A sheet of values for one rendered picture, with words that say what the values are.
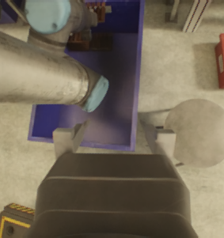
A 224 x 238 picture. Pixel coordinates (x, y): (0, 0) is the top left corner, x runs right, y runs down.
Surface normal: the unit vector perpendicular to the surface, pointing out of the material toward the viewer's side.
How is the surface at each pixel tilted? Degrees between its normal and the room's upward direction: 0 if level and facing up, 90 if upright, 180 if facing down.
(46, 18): 30
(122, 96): 0
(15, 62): 81
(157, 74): 0
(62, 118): 0
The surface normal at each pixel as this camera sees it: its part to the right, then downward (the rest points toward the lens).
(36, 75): 0.94, 0.20
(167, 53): -0.14, -0.14
